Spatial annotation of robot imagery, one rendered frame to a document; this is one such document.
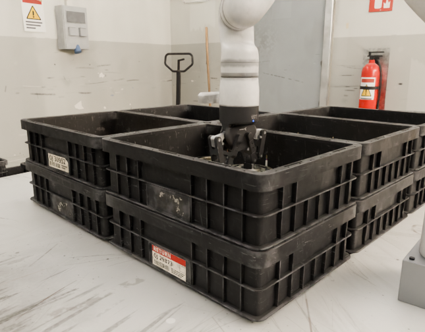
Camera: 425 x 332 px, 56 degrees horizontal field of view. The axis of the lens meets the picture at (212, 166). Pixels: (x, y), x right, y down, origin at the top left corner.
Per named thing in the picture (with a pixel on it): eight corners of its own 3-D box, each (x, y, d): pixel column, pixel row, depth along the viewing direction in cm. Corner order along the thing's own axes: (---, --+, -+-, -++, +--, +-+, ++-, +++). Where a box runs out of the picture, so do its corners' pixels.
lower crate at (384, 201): (410, 220, 98) (416, 172, 95) (354, 261, 77) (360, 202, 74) (275, 186, 125) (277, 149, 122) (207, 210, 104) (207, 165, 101)
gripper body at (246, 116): (237, 104, 70) (236, 156, 73) (269, 101, 76) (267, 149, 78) (209, 101, 76) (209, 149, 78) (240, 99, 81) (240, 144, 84)
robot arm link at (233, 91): (228, 101, 84) (228, 70, 83) (269, 105, 76) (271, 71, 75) (195, 103, 79) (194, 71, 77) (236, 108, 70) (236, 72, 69)
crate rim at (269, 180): (364, 157, 72) (366, 143, 72) (262, 194, 51) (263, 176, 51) (207, 132, 99) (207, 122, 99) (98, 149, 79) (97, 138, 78)
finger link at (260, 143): (263, 129, 80) (256, 157, 80) (269, 130, 81) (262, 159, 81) (254, 127, 82) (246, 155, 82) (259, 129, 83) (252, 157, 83)
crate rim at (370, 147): (420, 136, 93) (422, 126, 92) (364, 157, 72) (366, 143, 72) (278, 120, 120) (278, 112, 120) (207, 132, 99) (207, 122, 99)
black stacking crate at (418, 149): (451, 156, 116) (456, 117, 113) (415, 176, 96) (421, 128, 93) (326, 139, 143) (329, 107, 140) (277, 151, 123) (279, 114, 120)
